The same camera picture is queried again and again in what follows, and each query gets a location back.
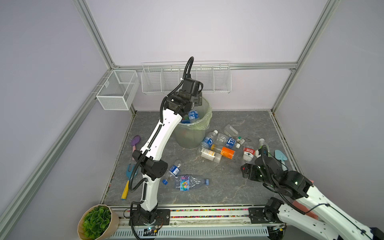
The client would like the small green white cap bottle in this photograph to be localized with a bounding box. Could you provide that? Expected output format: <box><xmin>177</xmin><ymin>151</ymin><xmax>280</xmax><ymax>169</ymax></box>
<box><xmin>237</xmin><ymin>136</ymin><xmax>245</xmax><ymax>145</ymax></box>

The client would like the white label milky bottle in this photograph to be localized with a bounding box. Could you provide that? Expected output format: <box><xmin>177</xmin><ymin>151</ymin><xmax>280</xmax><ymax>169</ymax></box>
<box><xmin>200</xmin><ymin>148</ymin><xmax>222</xmax><ymax>163</ymax></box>

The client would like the clear square bottle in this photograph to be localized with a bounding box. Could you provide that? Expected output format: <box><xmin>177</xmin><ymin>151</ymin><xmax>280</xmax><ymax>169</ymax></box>
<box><xmin>224</xmin><ymin>125</ymin><xmax>239</xmax><ymax>139</ymax></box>

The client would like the crushed blue label bottle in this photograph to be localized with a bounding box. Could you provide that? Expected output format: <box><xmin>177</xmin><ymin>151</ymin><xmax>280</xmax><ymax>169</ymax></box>
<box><xmin>161</xmin><ymin>163</ymin><xmax>182</xmax><ymax>185</ymax></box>

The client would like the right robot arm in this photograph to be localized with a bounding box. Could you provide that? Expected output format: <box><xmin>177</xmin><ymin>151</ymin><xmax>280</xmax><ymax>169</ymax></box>
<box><xmin>241</xmin><ymin>155</ymin><xmax>384</xmax><ymax>240</ymax></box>

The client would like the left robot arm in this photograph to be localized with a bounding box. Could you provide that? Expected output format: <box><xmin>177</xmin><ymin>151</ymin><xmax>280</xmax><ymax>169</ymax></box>
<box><xmin>129</xmin><ymin>74</ymin><xmax>204</xmax><ymax>224</ymax></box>

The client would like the green mesh trash bin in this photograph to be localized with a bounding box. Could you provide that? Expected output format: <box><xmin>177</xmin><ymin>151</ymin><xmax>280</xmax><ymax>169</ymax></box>
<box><xmin>172</xmin><ymin>97</ymin><xmax>213</xmax><ymax>149</ymax></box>

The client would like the red label bottle red cap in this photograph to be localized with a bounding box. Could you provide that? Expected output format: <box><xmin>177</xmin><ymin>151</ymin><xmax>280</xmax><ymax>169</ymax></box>
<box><xmin>243</xmin><ymin>145</ymin><xmax>256</xmax><ymax>163</ymax></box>

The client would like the orange label juice bottle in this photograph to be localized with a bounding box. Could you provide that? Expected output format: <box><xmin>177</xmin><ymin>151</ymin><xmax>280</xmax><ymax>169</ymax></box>
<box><xmin>211</xmin><ymin>144</ymin><xmax>235</xmax><ymax>160</ymax></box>

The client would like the light blue trowel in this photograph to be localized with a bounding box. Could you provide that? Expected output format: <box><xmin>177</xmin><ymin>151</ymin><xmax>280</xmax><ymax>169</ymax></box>
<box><xmin>275</xmin><ymin>150</ymin><xmax>288</xmax><ymax>171</ymax></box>

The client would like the green label bottle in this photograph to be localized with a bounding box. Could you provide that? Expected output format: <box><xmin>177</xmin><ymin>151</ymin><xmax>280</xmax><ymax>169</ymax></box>
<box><xmin>258</xmin><ymin>138</ymin><xmax>270</xmax><ymax>156</ymax></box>

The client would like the pink watering can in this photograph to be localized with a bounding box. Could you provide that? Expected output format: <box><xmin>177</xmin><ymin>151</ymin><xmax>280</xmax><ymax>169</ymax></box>
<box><xmin>293</xmin><ymin>201</ymin><xmax>318</xmax><ymax>220</ymax></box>

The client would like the purple pink brush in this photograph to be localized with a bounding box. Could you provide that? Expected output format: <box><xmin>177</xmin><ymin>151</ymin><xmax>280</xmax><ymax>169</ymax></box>
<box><xmin>131</xmin><ymin>135</ymin><xmax>141</xmax><ymax>152</ymax></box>

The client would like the small white mesh basket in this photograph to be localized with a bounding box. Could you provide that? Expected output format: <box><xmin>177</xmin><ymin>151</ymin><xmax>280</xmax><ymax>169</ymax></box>
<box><xmin>96</xmin><ymin>70</ymin><xmax>140</xmax><ymax>111</ymax></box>

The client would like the blue yellow garden fork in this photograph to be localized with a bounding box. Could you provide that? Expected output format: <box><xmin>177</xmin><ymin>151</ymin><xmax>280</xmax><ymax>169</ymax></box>
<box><xmin>121</xmin><ymin>164</ymin><xmax>136</xmax><ymax>200</ymax></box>

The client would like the potted green plant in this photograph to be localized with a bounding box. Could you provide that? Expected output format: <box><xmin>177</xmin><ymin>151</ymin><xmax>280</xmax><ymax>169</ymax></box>
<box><xmin>77</xmin><ymin>205</ymin><xmax>120</xmax><ymax>240</ymax></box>

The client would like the long white wire shelf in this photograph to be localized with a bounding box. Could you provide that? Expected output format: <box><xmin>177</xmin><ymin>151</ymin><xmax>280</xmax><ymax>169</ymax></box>
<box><xmin>140</xmin><ymin>61</ymin><xmax>232</xmax><ymax>95</ymax></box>

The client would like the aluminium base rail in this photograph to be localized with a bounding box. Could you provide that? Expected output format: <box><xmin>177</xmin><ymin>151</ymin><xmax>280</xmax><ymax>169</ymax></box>
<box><xmin>110</xmin><ymin>204</ymin><xmax>289</xmax><ymax>229</ymax></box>

